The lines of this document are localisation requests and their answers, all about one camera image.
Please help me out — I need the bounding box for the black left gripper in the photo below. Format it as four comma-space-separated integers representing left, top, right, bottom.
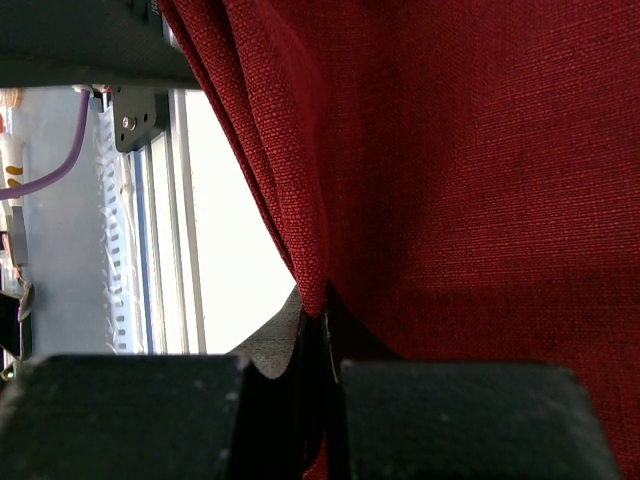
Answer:
1, 0, 199, 89

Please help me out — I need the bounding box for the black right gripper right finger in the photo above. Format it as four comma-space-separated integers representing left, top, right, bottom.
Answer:
324, 279, 623, 479

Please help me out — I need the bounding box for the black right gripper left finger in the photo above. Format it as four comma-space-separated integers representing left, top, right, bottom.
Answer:
1, 292, 323, 479

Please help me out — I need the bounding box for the dark red cloth napkin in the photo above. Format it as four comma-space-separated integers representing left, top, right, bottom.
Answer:
160, 1, 639, 479

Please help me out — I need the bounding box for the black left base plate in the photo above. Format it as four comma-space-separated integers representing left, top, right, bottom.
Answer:
112, 86, 169, 153

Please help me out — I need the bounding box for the aluminium front rail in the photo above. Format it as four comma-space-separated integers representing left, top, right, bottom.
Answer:
128, 90, 207, 354

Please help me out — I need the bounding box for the slotted cable duct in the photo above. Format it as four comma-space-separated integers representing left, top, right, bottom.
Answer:
95, 106, 134, 355

